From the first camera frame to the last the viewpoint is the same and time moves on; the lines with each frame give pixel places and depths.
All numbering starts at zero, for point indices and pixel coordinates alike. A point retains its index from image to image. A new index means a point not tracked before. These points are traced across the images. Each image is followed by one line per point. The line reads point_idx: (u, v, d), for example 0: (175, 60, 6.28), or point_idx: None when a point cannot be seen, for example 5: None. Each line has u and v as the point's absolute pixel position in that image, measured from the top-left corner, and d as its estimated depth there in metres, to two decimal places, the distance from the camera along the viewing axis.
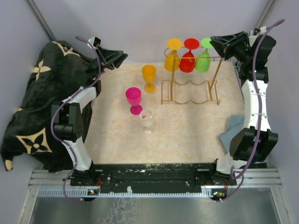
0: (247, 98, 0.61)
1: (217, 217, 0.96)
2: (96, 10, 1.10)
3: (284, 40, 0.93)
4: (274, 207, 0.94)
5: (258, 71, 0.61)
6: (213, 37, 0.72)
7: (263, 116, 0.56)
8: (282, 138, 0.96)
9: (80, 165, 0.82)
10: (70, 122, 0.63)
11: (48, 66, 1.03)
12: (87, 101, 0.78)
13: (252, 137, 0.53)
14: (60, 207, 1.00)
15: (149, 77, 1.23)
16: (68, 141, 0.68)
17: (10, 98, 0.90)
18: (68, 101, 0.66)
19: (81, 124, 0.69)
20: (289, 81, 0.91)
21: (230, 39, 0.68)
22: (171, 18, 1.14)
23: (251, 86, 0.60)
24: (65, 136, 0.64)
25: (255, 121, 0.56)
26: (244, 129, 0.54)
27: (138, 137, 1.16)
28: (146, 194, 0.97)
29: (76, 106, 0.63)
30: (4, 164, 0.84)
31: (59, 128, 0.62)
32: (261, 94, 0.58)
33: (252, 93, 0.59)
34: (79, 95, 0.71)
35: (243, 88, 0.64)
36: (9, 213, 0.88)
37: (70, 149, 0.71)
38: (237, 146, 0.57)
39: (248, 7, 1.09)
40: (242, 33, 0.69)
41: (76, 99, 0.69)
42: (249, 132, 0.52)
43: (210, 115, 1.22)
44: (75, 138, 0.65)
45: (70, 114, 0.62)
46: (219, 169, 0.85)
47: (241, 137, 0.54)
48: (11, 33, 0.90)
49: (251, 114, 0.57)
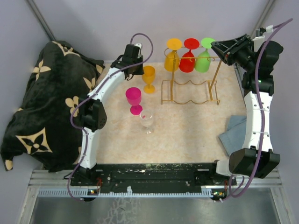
0: (249, 111, 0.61)
1: (217, 217, 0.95)
2: (96, 10, 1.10)
3: (284, 39, 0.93)
4: (274, 207, 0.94)
5: (262, 81, 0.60)
6: (214, 42, 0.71)
7: (265, 135, 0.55)
8: (281, 138, 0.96)
9: (84, 160, 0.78)
10: (94, 118, 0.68)
11: (48, 66, 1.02)
12: (116, 87, 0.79)
13: (251, 157, 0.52)
14: (59, 207, 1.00)
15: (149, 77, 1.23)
16: (87, 129, 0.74)
17: (10, 98, 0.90)
18: (93, 96, 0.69)
19: (104, 115, 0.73)
20: (290, 80, 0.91)
21: (231, 45, 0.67)
22: (171, 18, 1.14)
23: (254, 99, 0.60)
24: (88, 124, 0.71)
25: (257, 140, 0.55)
26: (244, 149, 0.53)
27: (138, 137, 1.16)
28: (146, 194, 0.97)
29: (98, 106, 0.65)
30: (4, 164, 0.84)
31: (84, 118, 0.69)
32: (265, 108, 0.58)
33: (255, 107, 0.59)
34: (104, 87, 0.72)
35: (245, 101, 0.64)
36: (9, 213, 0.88)
37: (86, 137, 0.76)
38: (237, 164, 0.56)
39: (248, 7, 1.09)
40: (244, 37, 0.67)
41: (101, 93, 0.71)
42: (249, 153, 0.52)
43: (210, 115, 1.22)
44: (96, 128, 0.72)
45: (93, 111, 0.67)
46: (219, 171, 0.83)
47: (241, 157, 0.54)
48: (11, 32, 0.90)
49: (252, 131, 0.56)
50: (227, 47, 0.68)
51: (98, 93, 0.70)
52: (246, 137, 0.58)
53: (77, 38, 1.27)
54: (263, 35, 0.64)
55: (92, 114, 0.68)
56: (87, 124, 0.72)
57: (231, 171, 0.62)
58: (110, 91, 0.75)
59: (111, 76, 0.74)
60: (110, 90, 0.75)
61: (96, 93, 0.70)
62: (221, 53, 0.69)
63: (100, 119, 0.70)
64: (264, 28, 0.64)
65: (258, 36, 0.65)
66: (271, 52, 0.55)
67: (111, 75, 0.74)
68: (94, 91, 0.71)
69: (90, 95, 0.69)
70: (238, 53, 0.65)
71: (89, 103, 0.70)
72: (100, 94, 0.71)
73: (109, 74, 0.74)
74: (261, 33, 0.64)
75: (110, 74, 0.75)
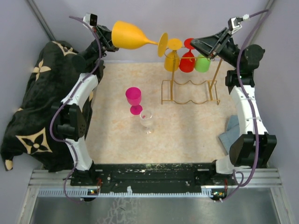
0: (238, 102, 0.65)
1: (217, 217, 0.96)
2: (95, 10, 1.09)
3: (284, 40, 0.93)
4: (274, 207, 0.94)
5: (244, 77, 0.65)
6: (194, 39, 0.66)
7: (258, 120, 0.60)
8: (281, 138, 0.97)
9: (80, 164, 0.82)
10: (73, 125, 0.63)
11: (48, 66, 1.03)
12: (90, 91, 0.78)
13: (251, 143, 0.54)
14: (60, 207, 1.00)
15: (122, 29, 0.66)
16: (70, 140, 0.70)
17: (10, 97, 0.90)
18: (68, 101, 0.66)
19: (83, 121, 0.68)
20: (289, 81, 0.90)
21: (215, 43, 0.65)
22: (171, 18, 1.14)
23: (239, 91, 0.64)
24: (67, 135, 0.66)
25: (251, 125, 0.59)
26: (242, 136, 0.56)
27: (138, 137, 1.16)
28: (146, 194, 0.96)
29: (75, 110, 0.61)
30: (4, 164, 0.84)
31: (61, 129, 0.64)
32: (251, 98, 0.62)
33: (242, 98, 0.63)
34: (78, 91, 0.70)
35: (232, 95, 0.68)
36: (9, 213, 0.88)
37: (72, 147, 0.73)
38: (238, 153, 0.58)
39: (247, 7, 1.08)
40: (224, 30, 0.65)
41: (75, 97, 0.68)
42: (248, 138, 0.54)
43: (210, 115, 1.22)
44: (78, 137, 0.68)
45: (71, 118, 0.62)
46: (219, 171, 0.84)
47: (241, 144, 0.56)
48: (11, 32, 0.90)
49: (245, 118, 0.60)
50: (212, 46, 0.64)
51: (72, 98, 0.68)
52: (242, 126, 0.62)
53: (77, 37, 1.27)
54: (240, 24, 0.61)
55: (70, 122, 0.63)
56: (67, 135, 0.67)
57: (233, 164, 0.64)
58: (84, 95, 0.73)
59: (84, 80, 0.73)
60: (84, 94, 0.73)
61: (70, 97, 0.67)
62: (205, 53, 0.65)
63: (80, 126, 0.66)
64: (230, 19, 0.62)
65: (235, 25, 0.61)
66: (252, 60, 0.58)
67: (83, 79, 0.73)
68: (67, 96, 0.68)
69: (64, 101, 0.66)
70: (224, 51, 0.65)
71: (64, 111, 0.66)
72: (74, 98, 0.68)
73: (81, 80, 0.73)
74: (238, 23, 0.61)
75: (82, 79, 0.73)
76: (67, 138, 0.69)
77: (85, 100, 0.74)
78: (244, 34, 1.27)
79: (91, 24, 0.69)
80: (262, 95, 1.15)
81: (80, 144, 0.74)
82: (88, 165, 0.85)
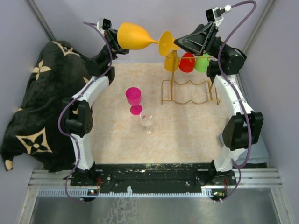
0: (222, 90, 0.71)
1: (217, 217, 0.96)
2: (95, 10, 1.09)
3: (284, 40, 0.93)
4: (274, 207, 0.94)
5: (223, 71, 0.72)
6: (181, 38, 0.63)
7: (244, 101, 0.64)
8: (281, 138, 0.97)
9: (81, 163, 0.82)
10: (80, 119, 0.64)
11: (48, 66, 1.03)
12: (100, 92, 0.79)
13: (242, 123, 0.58)
14: (60, 207, 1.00)
15: (129, 31, 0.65)
16: (75, 136, 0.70)
17: (10, 97, 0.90)
18: (78, 98, 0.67)
19: (90, 119, 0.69)
20: (289, 81, 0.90)
21: (203, 40, 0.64)
22: (171, 18, 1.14)
23: (221, 79, 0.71)
24: (74, 130, 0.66)
25: (238, 108, 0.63)
26: (232, 117, 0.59)
27: (138, 137, 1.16)
28: (146, 194, 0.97)
29: (84, 106, 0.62)
30: (4, 164, 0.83)
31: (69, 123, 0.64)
32: (232, 83, 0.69)
33: (225, 84, 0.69)
34: (89, 89, 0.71)
35: (215, 85, 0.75)
36: (9, 213, 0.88)
37: (76, 143, 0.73)
38: (232, 135, 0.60)
39: (247, 7, 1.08)
40: (211, 26, 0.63)
41: (86, 94, 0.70)
42: (238, 119, 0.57)
43: (210, 115, 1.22)
44: (84, 134, 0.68)
45: (80, 112, 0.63)
46: (219, 168, 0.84)
47: (233, 125, 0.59)
48: (11, 32, 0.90)
49: (232, 101, 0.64)
50: (201, 45, 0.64)
51: (83, 95, 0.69)
52: (230, 109, 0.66)
53: (77, 37, 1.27)
54: (221, 16, 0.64)
55: (79, 116, 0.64)
56: (74, 131, 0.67)
57: (229, 147, 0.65)
58: (94, 94, 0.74)
59: (96, 80, 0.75)
60: (94, 94, 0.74)
61: (81, 94, 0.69)
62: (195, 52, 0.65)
63: (87, 123, 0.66)
64: (210, 9, 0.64)
65: (216, 17, 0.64)
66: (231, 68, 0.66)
67: (95, 79, 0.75)
68: (79, 93, 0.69)
69: (75, 97, 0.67)
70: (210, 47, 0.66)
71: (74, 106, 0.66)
72: (85, 95, 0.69)
73: (93, 79, 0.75)
74: (220, 15, 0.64)
75: (95, 79, 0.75)
76: (72, 133, 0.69)
77: (95, 99, 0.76)
78: (244, 34, 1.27)
79: (104, 29, 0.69)
80: (262, 94, 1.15)
81: (84, 141, 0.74)
82: (89, 165, 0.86)
